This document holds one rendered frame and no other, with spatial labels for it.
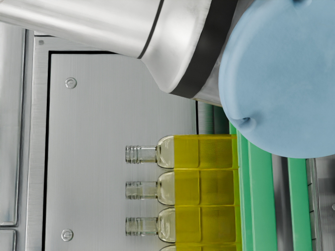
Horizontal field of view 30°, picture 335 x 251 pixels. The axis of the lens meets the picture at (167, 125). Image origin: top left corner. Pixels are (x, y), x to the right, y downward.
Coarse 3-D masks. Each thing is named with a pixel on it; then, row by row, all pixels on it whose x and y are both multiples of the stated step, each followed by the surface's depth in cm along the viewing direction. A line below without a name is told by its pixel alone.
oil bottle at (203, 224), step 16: (176, 208) 97; (192, 208) 97; (208, 208) 97; (224, 208) 97; (160, 224) 97; (176, 224) 96; (192, 224) 96; (208, 224) 96; (224, 224) 96; (240, 224) 96; (160, 240) 98; (176, 240) 96; (192, 240) 96; (208, 240) 96; (224, 240) 96; (240, 240) 96
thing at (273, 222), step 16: (256, 160) 88; (272, 160) 88; (288, 160) 88; (304, 160) 88; (256, 176) 87; (272, 176) 87; (288, 176) 88; (304, 176) 88; (256, 192) 87; (272, 192) 87; (288, 192) 87; (304, 192) 87; (256, 208) 86; (272, 208) 86; (288, 208) 87; (304, 208) 86; (256, 224) 85; (272, 224) 86; (288, 224) 86; (304, 224) 86; (256, 240) 85; (272, 240) 85; (288, 240) 85; (304, 240) 85
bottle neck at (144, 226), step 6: (126, 222) 97; (132, 222) 97; (138, 222) 97; (144, 222) 97; (150, 222) 97; (126, 228) 97; (132, 228) 97; (138, 228) 97; (144, 228) 97; (150, 228) 97; (126, 234) 97; (132, 234) 98; (138, 234) 97; (144, 234) 98; (150, 234) 98
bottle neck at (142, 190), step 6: (126, 186) 99; (132, 186) 99; (138, 186) 99; (144, 186) 99; (150, 186) 99; (126, 192) 99; (132, 192) 99; (138, 192) 99; (144, 192) 99; (150, 192) 99; (126, 198) 99; (132, 198) 99; (138, 198) 99; (144, 198) 99; (150, 198) 99
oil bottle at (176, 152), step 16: (160, 144) 100; (176, 144) 99; (192, 144) 99; (208, 144) 99; (224, 144) 100; (160, 160) 99; (176, 160) 98; (192, 160) 99; (208, 160) 99; (224, 160) 99
